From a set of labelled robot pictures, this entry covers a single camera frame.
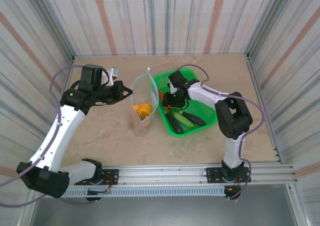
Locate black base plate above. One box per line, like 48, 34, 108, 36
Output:
204, 167, 252, 184
74, 169, 120, 186

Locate orange toy carrot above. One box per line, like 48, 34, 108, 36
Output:
158, 90, 172, 111

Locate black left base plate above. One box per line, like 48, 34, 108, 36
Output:
74, 169, 120, 186

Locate red black base wires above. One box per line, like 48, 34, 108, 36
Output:
224, 177, 242, 199
86, 175, 112, 195

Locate yellow orange toy pepper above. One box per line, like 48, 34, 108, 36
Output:
137, 102, 153, 119

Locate green toy cucumber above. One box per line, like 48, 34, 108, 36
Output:
172, 112, 196, 127

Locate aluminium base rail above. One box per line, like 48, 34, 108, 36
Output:
62, 161, 300, 186

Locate clear zip-top bag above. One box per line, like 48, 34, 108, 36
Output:
129, 67, 161, 136

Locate dark purple toy eggplant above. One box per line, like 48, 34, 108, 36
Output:
165, 112, 185, 134
181, 111, 207, 127

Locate slotted grey cable duct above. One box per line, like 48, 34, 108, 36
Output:
63, 186, 227, 197

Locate green plastic basket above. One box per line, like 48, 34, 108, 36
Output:
149, 68, 218, 138

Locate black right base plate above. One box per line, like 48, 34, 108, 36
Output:
204, 167, 252, 184

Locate grey metal panel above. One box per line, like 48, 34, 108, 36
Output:
24, 184, 301, 226

